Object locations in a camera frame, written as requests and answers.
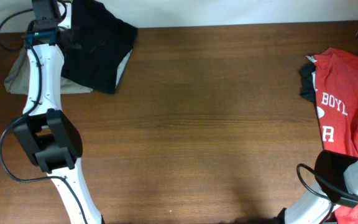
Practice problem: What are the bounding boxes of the dark garment under red shirt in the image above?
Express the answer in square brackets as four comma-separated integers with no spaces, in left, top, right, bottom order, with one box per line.
[299,62,316,104]

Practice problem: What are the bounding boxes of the red printed t-shirt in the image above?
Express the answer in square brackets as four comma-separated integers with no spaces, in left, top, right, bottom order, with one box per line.
[305,47,358,224]

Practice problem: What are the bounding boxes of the folded khaki trousers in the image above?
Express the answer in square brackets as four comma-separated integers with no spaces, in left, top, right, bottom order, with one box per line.
[4,48,93,95]

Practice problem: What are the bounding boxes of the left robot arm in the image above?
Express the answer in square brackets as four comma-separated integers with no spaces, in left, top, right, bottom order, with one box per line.
[9,1,104,223]

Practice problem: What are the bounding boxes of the black shorts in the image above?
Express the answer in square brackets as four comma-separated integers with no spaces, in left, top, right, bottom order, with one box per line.
[62,1,138,94]

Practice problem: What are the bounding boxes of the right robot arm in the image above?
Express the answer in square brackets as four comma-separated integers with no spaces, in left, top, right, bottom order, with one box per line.
[273,48,358,223]

